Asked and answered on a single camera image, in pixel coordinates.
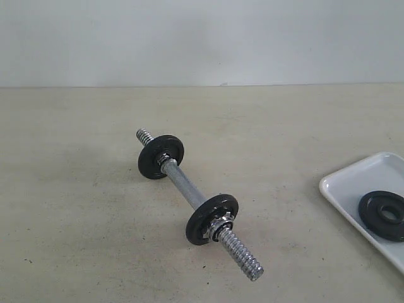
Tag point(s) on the chrome threaded dumbbell bar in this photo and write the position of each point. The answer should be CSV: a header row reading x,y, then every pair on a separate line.
x,y
245,260

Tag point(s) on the black weight plate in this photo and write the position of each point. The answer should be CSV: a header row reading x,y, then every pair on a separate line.
x,y
213,208
382,213

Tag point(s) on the black weight plate far end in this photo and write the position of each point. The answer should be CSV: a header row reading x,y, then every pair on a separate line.
x,y
148,160

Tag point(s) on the chrome star collar nut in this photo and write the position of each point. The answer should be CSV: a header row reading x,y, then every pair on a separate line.
x,y
216,225

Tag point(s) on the white rectangular tray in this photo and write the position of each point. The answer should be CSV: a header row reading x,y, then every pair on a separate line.
x,y
345,187

